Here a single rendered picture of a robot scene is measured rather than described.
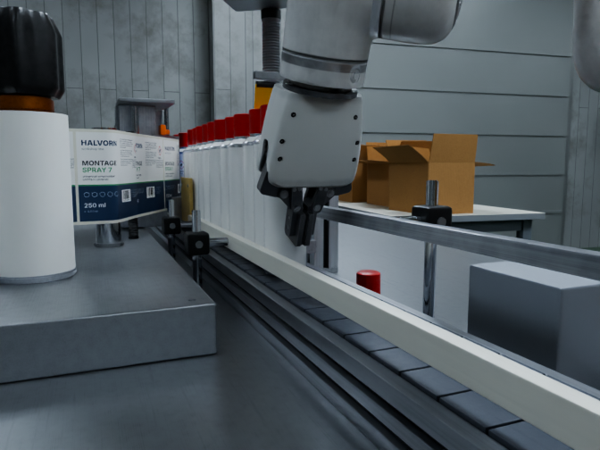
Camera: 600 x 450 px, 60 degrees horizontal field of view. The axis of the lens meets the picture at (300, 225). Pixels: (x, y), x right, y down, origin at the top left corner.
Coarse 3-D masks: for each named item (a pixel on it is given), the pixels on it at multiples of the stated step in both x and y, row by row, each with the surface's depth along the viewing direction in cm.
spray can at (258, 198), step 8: (264, 104) 64; (264, 112) 64; (256, 144) 64; (256, 152) 64; (256, 160) 64; (256, 168) 65; (256, 176) 65; (256, 184) 65; (256, 192) 65; (256, 200) 65; (256, 208) 65; (256, 216) 65; (256, 224) 66; (256, 232) 66; (256, 240) 66
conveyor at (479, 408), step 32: (224, 256) 74; (288, 288) 54; (320, 320) 44; (384, 352) 36; (416, 384) 31; (448, 384) 31; (480, 416) 27; (512, 416) 27; (512, 448) 24; (544, 448) 24
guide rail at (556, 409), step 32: (256, 256) 59; (320, 288) 43; (352, 288) 40; (352, 320) 38; (384, 320) 34; (416, 320) 32; (416, 352) 31; (448, 352) 28; (480, 352) 26; (480, 384) 26; (512, 384) 24; (544, 384) 22; (544, 416) 22; (576, 416) 21; (576, 448) 21
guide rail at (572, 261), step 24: (336, 216) 56; (360, 216) 51; (384, 216) 48; (432, 240) 40; (456, 240) 38; (480, 240) 36; (504, 240) 33; (528, 240) 33; (528, 264) 32; (552, 264) 30; (576, 264) 29
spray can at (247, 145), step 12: (252, 120) 69; (252, 132) 69; (252, 144) 68; (252, 156) 68; (252, 168) 69; (252, 180) 69; (252, 192) 69; (252, 204) 69; (252, 216) 69; (252, 228) 70; (252, 240) 70
